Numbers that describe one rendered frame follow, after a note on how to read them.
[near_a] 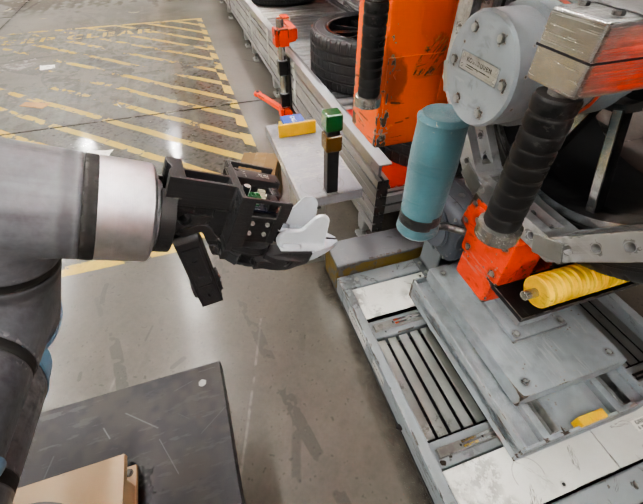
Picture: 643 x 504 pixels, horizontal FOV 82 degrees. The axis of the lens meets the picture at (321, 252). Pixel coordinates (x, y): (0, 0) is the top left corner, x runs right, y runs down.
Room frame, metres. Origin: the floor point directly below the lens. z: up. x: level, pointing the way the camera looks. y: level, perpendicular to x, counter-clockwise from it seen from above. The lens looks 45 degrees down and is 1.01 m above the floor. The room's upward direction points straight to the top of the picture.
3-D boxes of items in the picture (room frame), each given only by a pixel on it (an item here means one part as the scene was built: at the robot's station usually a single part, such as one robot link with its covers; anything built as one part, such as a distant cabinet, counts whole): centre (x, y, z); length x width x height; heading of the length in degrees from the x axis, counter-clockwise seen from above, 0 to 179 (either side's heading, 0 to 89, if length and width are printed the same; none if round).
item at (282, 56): (2.07, 0.20, 0.30); 0.09 x 0.05 x 0.50; 18
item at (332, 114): (0.78, -0.02, 0.64); 0.04 x 0.04 x 0.04; 18
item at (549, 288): (0.44, -0.49, 0.51); 0.29 x 0.06 x 0.06; 108
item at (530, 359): (0.57, -0.52, 0.32); 0.40 x 0.30 x 0.28; 18
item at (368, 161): (2.18, 0.16, 0.28); 2.47 x 0.09 x 0.22; 18
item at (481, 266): (0.53, -0.39, 0.48); 0.16 x 0.12 x 0.17; 108
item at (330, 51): (2.13, -0.27, 0.39); 0.66 x 0.66 x 0.24
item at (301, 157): (0.97, 0.04, 0.44); 0.43 x 0.17 x 0.03; 18
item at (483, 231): (0.29, -0.18, 0.83); 0.04 x 0.04 x 0.16
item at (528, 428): (0.54, -0.53, 0.13); 0.50 x 0.36 x 0.10; 18
